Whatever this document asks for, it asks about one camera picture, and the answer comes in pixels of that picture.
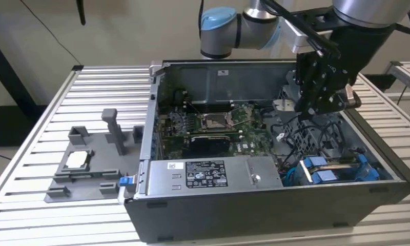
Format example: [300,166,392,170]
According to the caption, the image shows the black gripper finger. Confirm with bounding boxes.
[296,52,322,121]
[315,86,348,115]

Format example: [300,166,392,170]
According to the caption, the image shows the black disk wire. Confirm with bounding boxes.
[272,115,344,165]

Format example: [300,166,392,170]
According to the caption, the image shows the hard disk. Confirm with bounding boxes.
[300,152,380,173]

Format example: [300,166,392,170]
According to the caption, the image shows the perforated metal disk bay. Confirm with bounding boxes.
[279,84,343,157]

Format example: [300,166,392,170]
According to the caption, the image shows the blue disk carrier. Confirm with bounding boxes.
[310,171,381,184]

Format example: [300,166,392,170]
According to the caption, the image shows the metal socket cover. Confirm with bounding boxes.
[227,106,255,126]

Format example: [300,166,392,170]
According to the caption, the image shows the green motherboard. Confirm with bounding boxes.
[159,102,278,161]

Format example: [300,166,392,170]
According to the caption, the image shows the black RAM sticks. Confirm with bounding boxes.
[188,101,235,113]

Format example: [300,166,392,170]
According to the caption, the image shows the CPU socket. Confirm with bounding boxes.
[198,114,227,130]

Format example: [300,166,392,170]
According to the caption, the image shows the black graphics card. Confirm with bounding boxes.
[183,134,232,158]

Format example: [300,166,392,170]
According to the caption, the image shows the silver power supply with labels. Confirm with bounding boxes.
[146,156,284,196]

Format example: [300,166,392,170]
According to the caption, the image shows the black open PC case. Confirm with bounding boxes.
[118,58,410,243]

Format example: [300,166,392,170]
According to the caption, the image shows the grey plastic parts rack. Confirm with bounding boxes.
[44,108,147,204]

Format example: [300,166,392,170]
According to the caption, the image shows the silver CPU plate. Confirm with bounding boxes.
[66,151,90,169]

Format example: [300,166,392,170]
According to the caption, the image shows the black monitor stand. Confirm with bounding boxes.
[0,28,46,148]

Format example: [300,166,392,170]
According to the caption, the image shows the silver metal bracket in case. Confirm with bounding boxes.
[272,98,304,114]

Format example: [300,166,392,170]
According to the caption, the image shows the black arm cable sleeve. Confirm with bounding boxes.
[263,0,343,58]

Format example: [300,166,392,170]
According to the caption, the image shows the silver camera mount bracket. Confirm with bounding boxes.
[282,17,318,55]

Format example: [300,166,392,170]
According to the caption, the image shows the blue disk wire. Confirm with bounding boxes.
[282,163,298,187]

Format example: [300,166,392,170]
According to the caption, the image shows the black hanging strap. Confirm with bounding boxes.
[75,0,87,26]

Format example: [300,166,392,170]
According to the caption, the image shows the thin black wall cable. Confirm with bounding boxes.
[20,0,84,68]

